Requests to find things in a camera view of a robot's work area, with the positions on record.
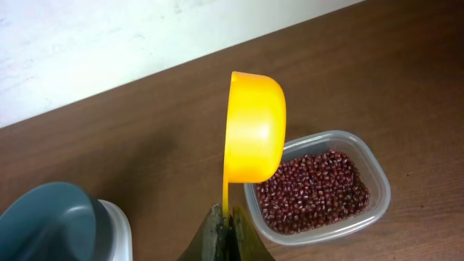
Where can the red beans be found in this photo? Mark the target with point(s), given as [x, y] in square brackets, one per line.
[312, 191]

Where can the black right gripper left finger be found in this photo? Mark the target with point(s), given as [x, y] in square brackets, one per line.
[208, 244]

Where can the yellow plastic measuring scoop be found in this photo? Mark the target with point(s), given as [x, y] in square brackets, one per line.
[255, 131]

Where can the clear plastic container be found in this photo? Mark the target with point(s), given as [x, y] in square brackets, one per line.
[371, 174]

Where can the teal blue bowl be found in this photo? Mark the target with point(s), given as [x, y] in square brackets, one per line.
[56, 221]

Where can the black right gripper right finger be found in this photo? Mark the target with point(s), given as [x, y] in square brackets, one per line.
[245, 243]

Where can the white digital kitchen scale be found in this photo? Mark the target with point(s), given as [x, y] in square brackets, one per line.
[122, 249]

